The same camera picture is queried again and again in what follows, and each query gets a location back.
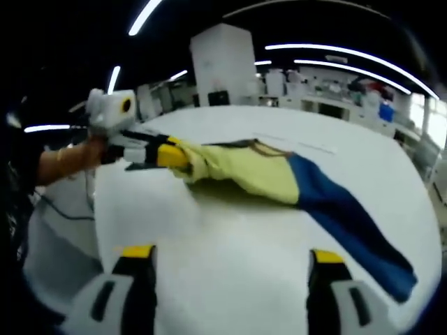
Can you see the long straight ceiling light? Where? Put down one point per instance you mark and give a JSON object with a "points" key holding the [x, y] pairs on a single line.
{"points": [[143, 15]]}

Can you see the small ceiling light strip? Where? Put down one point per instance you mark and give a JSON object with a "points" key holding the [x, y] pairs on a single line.
{"points": [[179, 75], [263, 63]]}

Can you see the row of white cabinets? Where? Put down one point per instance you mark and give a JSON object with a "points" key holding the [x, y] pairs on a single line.
{"points": [[157, 101]]}

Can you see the short ceiling light strip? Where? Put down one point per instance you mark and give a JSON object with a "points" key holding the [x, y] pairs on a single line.
{"points": [[114, 79], [47, 128]]}

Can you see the blue bin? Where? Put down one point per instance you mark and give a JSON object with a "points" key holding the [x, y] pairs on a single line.
{"points": [[387, 112]]}

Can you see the bright window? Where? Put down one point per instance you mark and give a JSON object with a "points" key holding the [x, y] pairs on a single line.
{"points": [[424, 115]]}

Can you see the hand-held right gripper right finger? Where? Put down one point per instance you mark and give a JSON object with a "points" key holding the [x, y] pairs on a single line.
{"points": [[345, 307]]}

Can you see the yellow and blue garment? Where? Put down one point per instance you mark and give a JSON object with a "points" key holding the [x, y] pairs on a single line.
{"points": [[265, 171]]}

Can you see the white square pillar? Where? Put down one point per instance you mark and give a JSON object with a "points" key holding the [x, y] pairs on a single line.
{"points": [[223, 59]]}

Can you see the black box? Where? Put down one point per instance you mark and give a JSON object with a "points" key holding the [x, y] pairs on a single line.
{"points": [[219, 97]]}

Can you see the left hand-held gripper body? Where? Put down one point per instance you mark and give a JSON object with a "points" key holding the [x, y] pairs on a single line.
{"points": [[108, 111]]}

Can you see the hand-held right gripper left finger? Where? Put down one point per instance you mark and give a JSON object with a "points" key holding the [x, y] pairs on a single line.
{"points": [[108, 303]]}

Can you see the long curved ceiling light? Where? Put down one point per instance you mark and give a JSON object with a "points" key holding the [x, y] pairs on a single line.
{"points": [[352, 70], [349, 52]]}

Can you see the person's left hand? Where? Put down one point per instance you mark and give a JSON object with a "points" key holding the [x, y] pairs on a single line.
{"points": [[95, 150]]}

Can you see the cluttered white workbenches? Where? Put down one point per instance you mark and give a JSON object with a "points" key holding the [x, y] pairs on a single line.
{"points": [[331, 101]]}

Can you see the person's dark printed shirt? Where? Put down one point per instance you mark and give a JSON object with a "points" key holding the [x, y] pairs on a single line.
{"points": [[17, 174]]}

